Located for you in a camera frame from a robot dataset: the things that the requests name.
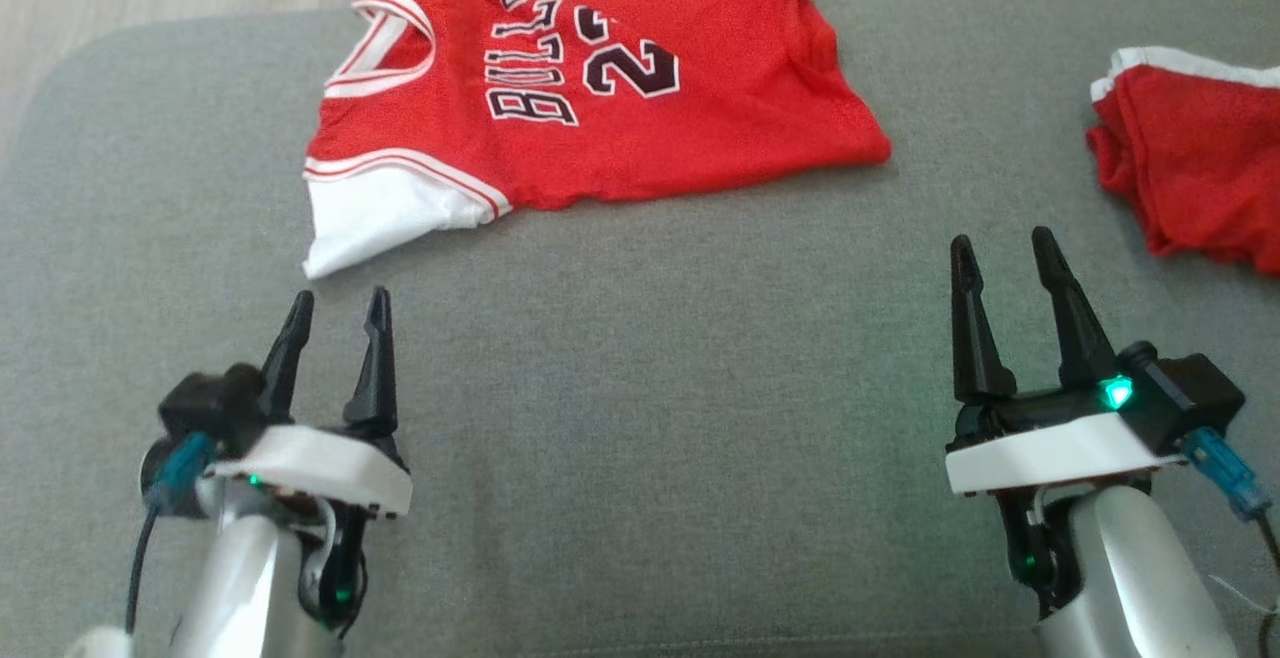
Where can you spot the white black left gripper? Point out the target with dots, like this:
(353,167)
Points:
(320,468)

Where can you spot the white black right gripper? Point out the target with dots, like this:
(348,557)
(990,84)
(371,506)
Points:
(1050,448)

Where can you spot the red shorts with white trim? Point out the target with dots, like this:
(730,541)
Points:
(1200,168)

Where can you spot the red Bulls basketball jersey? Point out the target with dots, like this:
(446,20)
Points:
(700,108)

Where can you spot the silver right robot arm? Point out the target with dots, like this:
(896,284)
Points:
(1130,578)

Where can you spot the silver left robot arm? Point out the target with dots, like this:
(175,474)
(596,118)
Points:
(240,578)

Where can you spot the large grey sofa seat cushion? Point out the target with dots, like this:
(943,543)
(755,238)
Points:
(650,388)

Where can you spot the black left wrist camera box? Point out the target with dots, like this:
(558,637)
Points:
(205,403)

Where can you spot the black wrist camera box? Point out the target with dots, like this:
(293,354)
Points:
(205,403)
(1190,393)

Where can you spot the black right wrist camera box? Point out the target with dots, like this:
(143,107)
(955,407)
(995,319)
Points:
(1190,393)

